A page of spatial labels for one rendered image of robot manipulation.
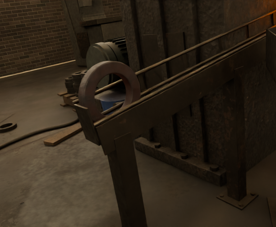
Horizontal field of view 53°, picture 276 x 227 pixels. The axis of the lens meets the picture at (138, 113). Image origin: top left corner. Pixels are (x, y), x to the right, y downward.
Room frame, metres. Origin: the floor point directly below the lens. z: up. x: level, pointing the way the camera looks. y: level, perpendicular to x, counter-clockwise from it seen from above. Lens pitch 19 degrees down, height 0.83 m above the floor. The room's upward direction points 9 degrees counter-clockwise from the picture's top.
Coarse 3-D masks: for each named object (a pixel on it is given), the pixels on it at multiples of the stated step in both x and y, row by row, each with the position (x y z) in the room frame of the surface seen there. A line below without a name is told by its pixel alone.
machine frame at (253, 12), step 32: (128, 0) 1.60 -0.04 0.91; (160, 0) 1.41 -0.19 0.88; (192, 0) 1.25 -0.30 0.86; (224, 0) 1.15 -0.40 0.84; (256, 0) 1.28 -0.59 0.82; (128, 32) 1.68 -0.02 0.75; (160, 32) 1.41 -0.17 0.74; (192, 32) 1.25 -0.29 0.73; (256, 32) 1.28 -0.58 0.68; (192, 64) 1.26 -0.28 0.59; (256, 64) 1.28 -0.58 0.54; (256, 96) 1.27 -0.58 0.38; (160, 128) 1.54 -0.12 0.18; (192, 128) 1.33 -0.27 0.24; (256, 128) 1.27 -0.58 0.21; (192, 160) 1.30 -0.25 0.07; (224, 160) 1.18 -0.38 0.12; (256, 160) 1.27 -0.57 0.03
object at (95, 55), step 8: (112, 40) 2.25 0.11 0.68; (120, 40) 2.29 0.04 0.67; (96, 48) 2.17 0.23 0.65; (104, 48) 2.13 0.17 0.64; (112, 48) 2.17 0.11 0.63; (120, 48) 2.20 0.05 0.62; (88, 56) 2.29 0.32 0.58; (96, 56) 2.19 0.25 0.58; (104, 56) 2.10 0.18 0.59; (112, 56) 2.10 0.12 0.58; (120, 56) 2.15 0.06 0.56; (88, 64) 2.32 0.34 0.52; (128, 64) 2.17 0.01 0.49; (104, 80) 2.15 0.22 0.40; (112, 80) 2.09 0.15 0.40; (112, 88) 2.18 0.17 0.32; (120, 88) 2.26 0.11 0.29; (96, 96) 2.27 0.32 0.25; (96, 104) 2.23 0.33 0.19
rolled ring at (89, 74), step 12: (96, 72) 0.71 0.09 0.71; (108, 72) 0.73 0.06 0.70; (120, 72) 0.75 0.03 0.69; (132, 72) 0.77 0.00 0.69; (84, 84) 0.69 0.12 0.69; (96, 84) 0.71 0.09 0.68; (132, 84) 0.77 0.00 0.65; (84, 96) 0.68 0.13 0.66; (132, 96) 0.77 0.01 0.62; (96, 108) 0.70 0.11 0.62; (120, 108) 0.77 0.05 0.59; (96, 120) 0.69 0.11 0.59; (108, 120) 0.71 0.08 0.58
